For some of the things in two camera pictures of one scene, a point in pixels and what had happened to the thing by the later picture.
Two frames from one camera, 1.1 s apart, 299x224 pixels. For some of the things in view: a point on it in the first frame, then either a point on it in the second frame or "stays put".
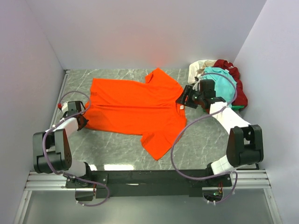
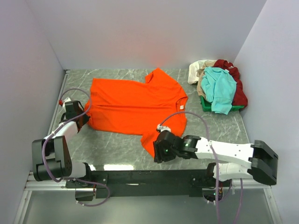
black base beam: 148,184 stays put
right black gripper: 187,97 -> 158,151
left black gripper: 82,121 stays put
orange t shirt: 148,108 stays put
